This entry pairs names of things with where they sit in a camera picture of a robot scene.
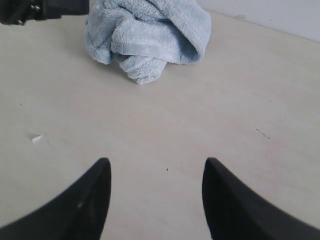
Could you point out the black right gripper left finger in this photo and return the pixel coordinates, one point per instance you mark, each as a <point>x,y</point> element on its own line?
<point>78,213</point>

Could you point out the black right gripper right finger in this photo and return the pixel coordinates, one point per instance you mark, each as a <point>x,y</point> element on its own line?
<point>233,211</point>

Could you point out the light blue terry towel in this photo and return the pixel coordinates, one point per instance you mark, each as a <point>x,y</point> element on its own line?
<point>143,36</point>

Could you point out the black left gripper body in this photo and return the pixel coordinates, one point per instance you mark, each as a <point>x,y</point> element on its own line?
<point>18,12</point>

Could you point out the small white paper scrap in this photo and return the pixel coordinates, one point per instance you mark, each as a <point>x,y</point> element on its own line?
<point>36,138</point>

